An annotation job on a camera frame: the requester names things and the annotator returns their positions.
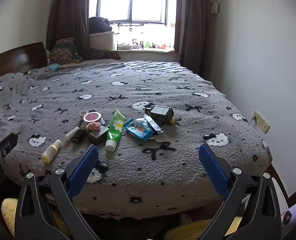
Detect blue snack packet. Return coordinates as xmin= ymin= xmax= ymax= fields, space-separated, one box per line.
xmin=123 ymin=119 xmax=155 ymax=142

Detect white storage box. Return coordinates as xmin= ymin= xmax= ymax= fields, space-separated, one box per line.
xmin=89 ymin=31 xmax=115 ymax=51

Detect pink small toy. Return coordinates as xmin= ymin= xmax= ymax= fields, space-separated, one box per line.
xmin=85 ymin=122 xmax=102 ymax=132

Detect dark wooden headboard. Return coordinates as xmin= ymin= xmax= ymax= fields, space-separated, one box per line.
xmin=0 ymin=42 xmax=48 ymax=85

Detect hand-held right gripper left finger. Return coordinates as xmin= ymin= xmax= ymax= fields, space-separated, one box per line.
xmin=14 ymin=144 xmax=101 ymax=240

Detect patterned brown cushion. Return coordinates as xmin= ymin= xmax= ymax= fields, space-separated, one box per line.
xmin=49 ymin=38 xmax=84 ymax=65

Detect brown curtain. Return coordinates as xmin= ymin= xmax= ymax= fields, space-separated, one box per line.
xmin=175 ymin=0 xmax=211 ymax=55
xmin=46 ymin=0 xmax=93 ymax=55

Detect dark square perfume bottle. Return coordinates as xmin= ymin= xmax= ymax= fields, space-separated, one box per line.
xmin=88 ymin=125 xmax=110 ymax=145

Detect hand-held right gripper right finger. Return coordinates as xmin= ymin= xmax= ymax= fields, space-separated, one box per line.
xmin=198 ymin=143 xmax=282 ymax=240

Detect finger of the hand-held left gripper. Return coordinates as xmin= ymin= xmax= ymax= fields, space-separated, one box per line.
xmin=0 ymin=132 xmax=19 ymax=159

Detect white small bottle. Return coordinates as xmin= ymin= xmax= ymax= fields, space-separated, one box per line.
xmin=65 ymin=127 xmax=80 ymax=141

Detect pink round tin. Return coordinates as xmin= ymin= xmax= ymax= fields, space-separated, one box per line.
xmin=83 ymin=111 xmax=104 ymax=125

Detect dark bundled clothes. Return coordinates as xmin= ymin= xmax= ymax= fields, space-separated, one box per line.
xmin=89 ymin=17 xmax=112 ymax=34

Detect black wire rack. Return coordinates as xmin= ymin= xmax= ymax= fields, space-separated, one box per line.
xmin=114 ymin=22 xmax=148 ymax=34

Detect brown cardboard piece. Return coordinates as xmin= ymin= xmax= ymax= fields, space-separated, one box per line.
xmin=152 ymin=131 xmax=169 ymax=143

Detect grey printed blanket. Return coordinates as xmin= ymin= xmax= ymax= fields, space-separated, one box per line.
xmin=0 ymin=60 xmax=273 ymax=220

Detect green daisy tube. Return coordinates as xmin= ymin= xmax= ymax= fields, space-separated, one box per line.
xmin=105 ymin=109 xmax=125 ymax=152

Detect yellow small bottle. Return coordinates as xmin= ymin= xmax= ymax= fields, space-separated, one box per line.
xmin=41 ymin=139 xmax=62 ymax=164

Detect window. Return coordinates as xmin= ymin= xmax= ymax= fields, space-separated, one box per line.
xmin=89 ymin=0 xmax=177 ymax=25

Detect silver foil packet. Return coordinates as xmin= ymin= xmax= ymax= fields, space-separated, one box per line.
xmin=136 ymin=115 xmax=164 ymax=136

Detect dark green bottle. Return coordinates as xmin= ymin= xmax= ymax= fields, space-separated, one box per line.
xmin=72 ymin=128 xmax=86 ymax=144
xmin=145 ymin=105 xmax=175 ymax=125

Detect dark cloth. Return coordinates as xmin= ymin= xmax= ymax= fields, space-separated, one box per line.
xmin=84 ymin=49 xmax=121 ymax=60

